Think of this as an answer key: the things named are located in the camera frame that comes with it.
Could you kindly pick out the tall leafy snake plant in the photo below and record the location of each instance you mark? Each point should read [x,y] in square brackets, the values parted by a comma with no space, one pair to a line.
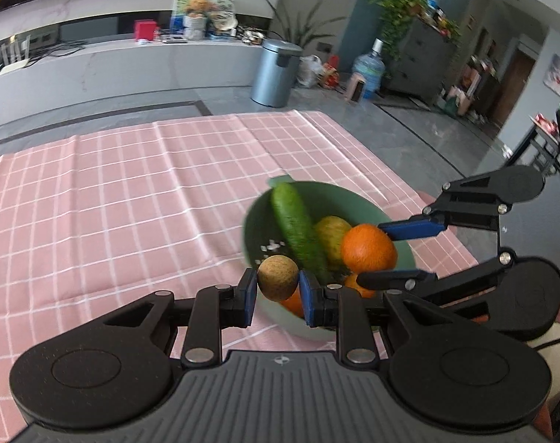
[303,27]

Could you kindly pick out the trailing green potted plant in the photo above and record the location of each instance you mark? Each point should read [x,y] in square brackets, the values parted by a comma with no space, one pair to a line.
[397,14]

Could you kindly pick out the teddy bear bouquet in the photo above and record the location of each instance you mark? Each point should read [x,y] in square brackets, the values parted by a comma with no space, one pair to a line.
[196,21]

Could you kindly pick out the white plastic bag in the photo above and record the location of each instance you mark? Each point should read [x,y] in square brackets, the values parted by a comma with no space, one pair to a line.
[311,71]

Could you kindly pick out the small figurines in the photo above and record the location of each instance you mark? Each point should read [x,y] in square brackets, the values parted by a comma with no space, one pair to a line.
[250,36]

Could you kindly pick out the long white television console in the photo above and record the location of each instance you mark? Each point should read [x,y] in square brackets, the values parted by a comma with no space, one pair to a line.
[123,71]

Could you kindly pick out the red box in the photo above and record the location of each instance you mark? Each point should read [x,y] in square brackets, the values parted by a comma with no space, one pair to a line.
[145,31]

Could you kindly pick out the green plastic colander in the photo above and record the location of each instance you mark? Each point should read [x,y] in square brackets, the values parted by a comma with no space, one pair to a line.
[354,203]

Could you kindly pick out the white router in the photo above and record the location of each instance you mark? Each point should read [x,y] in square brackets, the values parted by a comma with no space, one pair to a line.
[15,57]

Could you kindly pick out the small brown round fruit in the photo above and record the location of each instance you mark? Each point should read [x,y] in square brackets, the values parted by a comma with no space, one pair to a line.
[277,278]

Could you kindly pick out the grey drawer cabinet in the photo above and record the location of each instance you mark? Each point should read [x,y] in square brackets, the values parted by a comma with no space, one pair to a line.
[423,64]

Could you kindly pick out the orange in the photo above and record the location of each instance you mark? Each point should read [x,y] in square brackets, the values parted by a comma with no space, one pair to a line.
[358,285]
[293,303]
[370,249]

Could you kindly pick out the pink checked tablecloth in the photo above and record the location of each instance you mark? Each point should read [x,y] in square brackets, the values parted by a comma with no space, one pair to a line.
[123,203]

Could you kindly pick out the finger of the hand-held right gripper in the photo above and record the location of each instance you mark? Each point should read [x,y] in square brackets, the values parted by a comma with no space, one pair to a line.
[390,280]
[409,229]

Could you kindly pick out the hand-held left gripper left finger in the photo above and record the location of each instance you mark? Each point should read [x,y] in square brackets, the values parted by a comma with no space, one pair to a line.
[248,297]

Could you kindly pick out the green cucumber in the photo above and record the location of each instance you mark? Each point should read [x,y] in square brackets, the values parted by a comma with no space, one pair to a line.
[296,226]

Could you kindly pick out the small pink heater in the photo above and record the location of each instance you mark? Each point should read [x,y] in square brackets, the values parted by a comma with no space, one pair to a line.
[356,88]

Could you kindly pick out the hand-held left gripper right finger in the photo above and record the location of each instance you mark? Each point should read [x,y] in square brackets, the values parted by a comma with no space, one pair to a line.
[310,303]

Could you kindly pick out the blue water jug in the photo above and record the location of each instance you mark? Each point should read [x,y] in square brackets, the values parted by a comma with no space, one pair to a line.
[370,71]

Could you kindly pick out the grey metal trash can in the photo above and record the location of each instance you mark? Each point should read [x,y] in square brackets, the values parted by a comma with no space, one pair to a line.
[275,76]

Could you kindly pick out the red gift bag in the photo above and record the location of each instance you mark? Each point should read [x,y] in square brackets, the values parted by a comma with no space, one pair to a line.
[331,74]

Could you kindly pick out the yellow-green pear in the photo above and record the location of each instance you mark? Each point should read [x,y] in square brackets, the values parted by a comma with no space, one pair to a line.
[330,237]

